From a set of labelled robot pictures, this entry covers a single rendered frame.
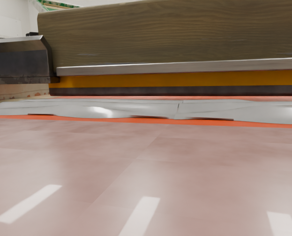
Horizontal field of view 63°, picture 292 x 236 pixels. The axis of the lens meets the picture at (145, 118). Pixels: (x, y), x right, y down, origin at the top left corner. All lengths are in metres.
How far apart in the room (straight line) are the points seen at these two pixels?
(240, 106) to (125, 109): 0.08
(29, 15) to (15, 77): 5.64
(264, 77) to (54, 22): 0.23
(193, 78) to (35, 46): 0.18
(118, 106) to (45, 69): 0.14
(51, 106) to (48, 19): 0.14
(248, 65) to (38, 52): 0.22
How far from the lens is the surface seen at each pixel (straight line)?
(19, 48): 0.32
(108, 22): 0.28
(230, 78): 0.26
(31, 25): 5.90
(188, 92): 0.26
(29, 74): 0.32
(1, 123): 0.18
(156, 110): 0.17
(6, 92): 0.39
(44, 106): 0.22
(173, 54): 0.25
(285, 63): 0.24
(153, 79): 0.26
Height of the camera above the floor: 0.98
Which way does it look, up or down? 10 degrees down
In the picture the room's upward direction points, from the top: 1 degrees counter-clockwise
